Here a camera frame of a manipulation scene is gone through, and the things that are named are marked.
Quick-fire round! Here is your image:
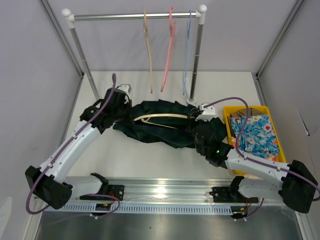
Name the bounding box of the cream plastic hanger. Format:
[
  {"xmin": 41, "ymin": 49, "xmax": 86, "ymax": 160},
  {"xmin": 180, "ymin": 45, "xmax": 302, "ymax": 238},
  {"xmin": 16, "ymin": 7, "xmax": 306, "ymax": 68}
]
[{"xmin": 133, "ymin": 112, "xmax": 190, "ymax": 130}]

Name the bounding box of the green navy plaid skirt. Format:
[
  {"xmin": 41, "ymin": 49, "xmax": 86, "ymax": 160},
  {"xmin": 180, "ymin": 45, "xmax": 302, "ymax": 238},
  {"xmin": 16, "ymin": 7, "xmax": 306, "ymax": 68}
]
[{"xmin": 112, "ymin": 98, "xmax": 228, "ymax": 150}]

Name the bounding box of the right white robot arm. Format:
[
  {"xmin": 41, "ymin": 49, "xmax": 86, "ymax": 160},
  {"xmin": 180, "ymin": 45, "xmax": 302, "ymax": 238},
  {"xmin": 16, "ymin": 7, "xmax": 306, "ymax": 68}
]
[{"xmin": 187, "ymin": 116, "xmax": 320, "ymax": 214}]

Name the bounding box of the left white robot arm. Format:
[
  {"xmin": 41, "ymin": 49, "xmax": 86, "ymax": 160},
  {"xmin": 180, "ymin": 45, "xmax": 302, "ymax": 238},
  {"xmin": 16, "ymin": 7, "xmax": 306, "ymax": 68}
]
[{"xmin": 25, "ymin": 84, "xmax": 132, "ymax": 210}]

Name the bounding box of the pink plastic hanger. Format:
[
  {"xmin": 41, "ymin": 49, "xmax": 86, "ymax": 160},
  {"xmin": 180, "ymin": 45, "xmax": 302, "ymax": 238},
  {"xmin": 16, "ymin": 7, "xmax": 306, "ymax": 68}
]
[{"xmin": 160, "ymin": 6, "xmax": 176, "ymax": 92}]

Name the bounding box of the tan wooden hanger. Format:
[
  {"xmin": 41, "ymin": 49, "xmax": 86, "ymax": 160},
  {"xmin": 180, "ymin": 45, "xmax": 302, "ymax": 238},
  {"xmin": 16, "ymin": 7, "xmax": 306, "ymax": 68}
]
[{"xmin": 142, "ymin": 7, "xmax": 154, "ymax": 94}]

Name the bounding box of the blue floral cloth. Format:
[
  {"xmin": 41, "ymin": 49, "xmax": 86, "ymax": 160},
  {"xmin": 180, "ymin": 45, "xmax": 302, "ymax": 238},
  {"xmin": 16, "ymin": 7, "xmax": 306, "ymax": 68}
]
[{"xmin": 238, "ymin": 114, "xmax": 280, "ymax": 162}]

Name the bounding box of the brown cloth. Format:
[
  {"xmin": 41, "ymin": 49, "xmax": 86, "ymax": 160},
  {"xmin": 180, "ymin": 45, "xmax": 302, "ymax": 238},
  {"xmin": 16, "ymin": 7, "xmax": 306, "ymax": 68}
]
[{"xmin": 229, "ymin": 108, "xmax": 262, "ymax": 118}]

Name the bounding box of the yellow plastic bin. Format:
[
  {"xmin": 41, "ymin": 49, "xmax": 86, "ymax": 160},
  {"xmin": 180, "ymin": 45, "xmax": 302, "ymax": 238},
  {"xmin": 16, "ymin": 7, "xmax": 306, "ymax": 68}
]
[{"xmin": 222, "ymin": 105, "xmax": 286, "ymax": 163}]

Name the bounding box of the silver clothes rack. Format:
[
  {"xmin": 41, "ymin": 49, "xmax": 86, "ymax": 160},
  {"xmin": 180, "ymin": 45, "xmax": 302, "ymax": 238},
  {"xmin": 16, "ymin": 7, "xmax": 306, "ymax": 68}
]
[{"xmin": 61, "ymin": 4, "xmax": 208, "ymax": 105}]

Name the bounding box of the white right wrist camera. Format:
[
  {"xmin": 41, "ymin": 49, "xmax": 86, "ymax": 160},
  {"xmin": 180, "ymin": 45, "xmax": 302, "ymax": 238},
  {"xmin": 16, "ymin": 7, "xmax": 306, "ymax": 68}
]
[{"xmin": 195, "ymin": 103, "xmax": 216, "ymax": 122}]

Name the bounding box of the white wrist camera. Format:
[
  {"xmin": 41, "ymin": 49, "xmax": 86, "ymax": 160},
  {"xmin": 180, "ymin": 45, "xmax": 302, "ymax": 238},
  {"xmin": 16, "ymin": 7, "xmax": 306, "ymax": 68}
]
[
  {"xmin": 117, "ymin": 84, "xmax": 132, "ymax": 96},
  {"xmin": 195, "ymin": 103, "xmax": 216, "ymax": 122}
]

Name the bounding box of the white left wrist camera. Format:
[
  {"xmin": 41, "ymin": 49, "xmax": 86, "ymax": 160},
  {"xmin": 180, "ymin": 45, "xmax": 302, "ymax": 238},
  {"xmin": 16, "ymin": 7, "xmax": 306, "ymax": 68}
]
[{"xmin": 117, "ymin": 84, "xmax": 132, "ymax": 96}]

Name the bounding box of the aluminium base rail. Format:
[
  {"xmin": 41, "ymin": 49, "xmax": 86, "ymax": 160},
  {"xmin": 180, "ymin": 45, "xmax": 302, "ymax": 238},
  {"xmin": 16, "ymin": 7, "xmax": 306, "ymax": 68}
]
[{"xmin": 33, "ymin": 177, "xmax": 305, "ymax": 203}]

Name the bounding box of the slotted grey cable duct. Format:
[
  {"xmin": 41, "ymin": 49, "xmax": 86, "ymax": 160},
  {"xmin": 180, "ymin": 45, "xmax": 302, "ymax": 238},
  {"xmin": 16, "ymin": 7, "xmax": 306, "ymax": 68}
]
[{"xmin": 58, "ymin": 202, "xmax": 233, "ymax": 216}]

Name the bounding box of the blue wire hanger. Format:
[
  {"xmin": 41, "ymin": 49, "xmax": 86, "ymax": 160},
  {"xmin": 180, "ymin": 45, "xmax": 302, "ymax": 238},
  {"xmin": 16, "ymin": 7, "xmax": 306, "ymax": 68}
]
[{"xmin": 182, "ymin": 10, "xmax": 192, "ymax": 96}]

